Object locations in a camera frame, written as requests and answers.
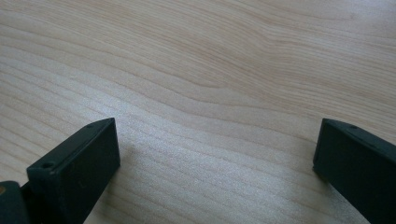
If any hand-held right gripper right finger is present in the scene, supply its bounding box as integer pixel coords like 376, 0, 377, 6
312, 118, 396, 224

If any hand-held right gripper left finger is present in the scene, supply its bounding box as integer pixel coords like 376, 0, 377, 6
20, 117, 121, 224

